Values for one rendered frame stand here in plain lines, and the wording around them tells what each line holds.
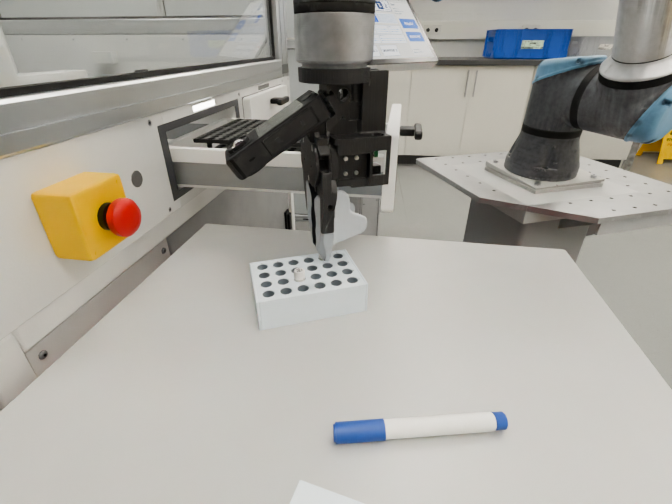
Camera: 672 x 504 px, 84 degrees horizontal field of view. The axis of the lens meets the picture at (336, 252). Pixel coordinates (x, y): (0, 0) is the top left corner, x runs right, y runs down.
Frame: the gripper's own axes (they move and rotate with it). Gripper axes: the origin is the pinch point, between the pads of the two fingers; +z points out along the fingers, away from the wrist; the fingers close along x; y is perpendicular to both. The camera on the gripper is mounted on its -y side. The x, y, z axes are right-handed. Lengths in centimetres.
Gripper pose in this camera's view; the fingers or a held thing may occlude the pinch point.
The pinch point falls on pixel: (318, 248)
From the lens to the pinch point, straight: 46.0
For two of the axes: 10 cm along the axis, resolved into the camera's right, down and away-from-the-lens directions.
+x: -2.9, -4.7, 8.3
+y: 9.6, -1.5, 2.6
